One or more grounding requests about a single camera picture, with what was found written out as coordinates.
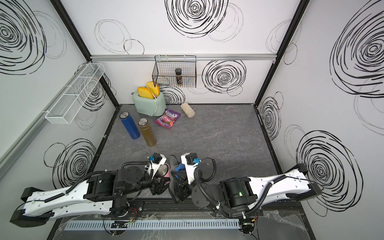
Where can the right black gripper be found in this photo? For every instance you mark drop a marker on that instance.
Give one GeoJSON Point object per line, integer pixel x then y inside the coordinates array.
{"type": "Point", "coordinates": [183, 188]}

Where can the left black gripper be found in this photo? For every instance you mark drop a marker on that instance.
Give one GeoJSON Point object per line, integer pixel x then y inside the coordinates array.
{"type": "Point", "coordinates": [160, 188]}

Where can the pink thermos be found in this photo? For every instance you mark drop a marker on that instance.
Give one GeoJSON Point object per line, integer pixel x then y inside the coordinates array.
{"type": "Point", "coordinates": [163, 171]}

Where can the blue and grey cloth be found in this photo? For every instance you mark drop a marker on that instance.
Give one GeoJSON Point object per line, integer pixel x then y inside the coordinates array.
{"type": "Point", "coordinates": [179, 176]}

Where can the gold thermos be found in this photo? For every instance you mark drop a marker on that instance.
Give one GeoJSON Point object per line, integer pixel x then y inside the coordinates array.
{"type": "Point", "coordinates": [147, 132]}

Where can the blue thermos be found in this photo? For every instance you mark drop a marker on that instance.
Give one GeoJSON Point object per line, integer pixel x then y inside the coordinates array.
{"type": "Point", "coordinates": [129, 125]}

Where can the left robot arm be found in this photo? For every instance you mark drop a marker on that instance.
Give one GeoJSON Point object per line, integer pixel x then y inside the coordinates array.
{"type": "Point", "coordinates": [97, 193]}

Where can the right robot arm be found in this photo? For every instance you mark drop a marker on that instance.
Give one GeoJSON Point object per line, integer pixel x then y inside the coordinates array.
{"type": "Point", "coordinates": [239, 198]}

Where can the purple candy bag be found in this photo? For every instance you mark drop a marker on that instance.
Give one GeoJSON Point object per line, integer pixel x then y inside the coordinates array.
{"type": "Point", "coordinates": [167, 119]}

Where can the clear jar of oats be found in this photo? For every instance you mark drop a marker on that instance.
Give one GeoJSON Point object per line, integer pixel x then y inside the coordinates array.
{"type": "Point", "coordinates": [190, 113]}

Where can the mint green toaster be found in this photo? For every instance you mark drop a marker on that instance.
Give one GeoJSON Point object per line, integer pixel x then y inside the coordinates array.
{"type": "Point", "coordinates": [151, 107]}

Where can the front yellow toast slice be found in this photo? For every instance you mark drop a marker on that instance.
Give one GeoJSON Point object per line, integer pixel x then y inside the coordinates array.
{"type": "Point", "coordinates": [145, 92]}

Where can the yellow toast slice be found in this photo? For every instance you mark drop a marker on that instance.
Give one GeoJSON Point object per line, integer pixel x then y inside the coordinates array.
{"type": "Point", "coordinates": [154, 88]}
{"type": "Point", "coordinates": [145, 92]}

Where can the rear yellow toast slice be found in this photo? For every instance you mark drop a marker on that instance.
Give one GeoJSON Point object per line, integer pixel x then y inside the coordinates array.
{"type": "Point", "coordinates": [154, 88]}

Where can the dark spice bottle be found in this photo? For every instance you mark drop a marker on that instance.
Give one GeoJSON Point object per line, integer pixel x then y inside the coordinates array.
{"type": "Point", "coordinates": [179, 77]}

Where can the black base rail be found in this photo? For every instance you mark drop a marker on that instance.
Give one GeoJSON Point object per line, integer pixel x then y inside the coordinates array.
{"type": "Point", "coordinates": [141, 206]}

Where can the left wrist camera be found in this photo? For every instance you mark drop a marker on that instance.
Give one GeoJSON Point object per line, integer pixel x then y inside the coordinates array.
{"type": "Point", "coordinates": [156, 160]}

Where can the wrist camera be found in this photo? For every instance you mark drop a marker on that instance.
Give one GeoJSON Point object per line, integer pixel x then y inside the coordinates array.
{"type": "Point", "coordinates": [156, 160]}
{"type": "Point", "coordinates": [190, 161]}

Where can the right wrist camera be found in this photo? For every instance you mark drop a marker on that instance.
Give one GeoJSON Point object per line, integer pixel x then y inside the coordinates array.
{"type": "Point", "coordinates": [190, 161]}

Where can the white slotted cable duct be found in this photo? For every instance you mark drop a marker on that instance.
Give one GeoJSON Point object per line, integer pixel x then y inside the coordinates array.
{"type": "Point", "coordinates": [194, 224]}

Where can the black wire basket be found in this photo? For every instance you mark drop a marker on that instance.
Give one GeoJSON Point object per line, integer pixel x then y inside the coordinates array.
{"type": "Point", "coordinates": [164, 70]}

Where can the white mesh wall shelf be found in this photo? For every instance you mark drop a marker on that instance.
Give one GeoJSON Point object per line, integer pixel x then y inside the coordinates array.
{"type": "Point", "coordinates": [83, 92]}

